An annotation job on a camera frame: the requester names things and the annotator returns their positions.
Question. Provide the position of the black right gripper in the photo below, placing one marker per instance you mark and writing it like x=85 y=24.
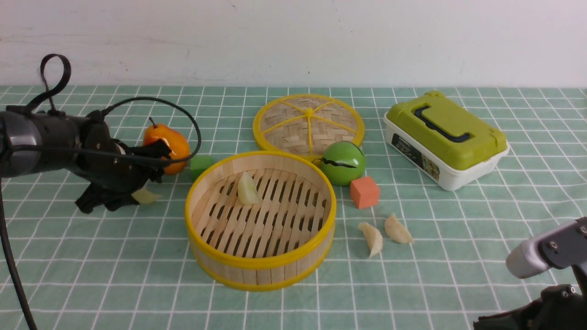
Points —
x=558 y=308

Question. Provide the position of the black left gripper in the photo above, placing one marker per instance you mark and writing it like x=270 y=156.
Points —
x=113 y=178

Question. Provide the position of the dumpling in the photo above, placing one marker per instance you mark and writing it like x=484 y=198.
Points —
x=396 y=231
x=247 y=190
x=144 y=196
x=373 y=238

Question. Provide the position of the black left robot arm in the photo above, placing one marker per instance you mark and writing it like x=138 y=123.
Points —
x=50 y=141

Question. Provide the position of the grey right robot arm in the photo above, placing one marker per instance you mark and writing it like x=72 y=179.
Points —
x=563 y=247

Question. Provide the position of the bamboo steamer tray yellow rim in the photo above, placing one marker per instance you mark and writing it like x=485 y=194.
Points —
x=266 y=246

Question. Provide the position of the woven bamboo steamer lid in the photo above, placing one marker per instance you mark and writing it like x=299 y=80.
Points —
x=306 y=124

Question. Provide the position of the orange red toy pear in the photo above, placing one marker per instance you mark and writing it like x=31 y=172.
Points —
x=175 y=141

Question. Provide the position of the green foam cube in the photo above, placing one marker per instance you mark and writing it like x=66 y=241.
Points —
x=198 y=164

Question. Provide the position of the green lidded white box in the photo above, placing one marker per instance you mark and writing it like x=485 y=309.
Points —
x=451 y=145

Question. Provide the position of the green toy apple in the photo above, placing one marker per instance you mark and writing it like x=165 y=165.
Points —
x=343 y=162

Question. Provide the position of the orange foam cube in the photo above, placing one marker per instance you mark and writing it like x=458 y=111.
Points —
x=364 y=192

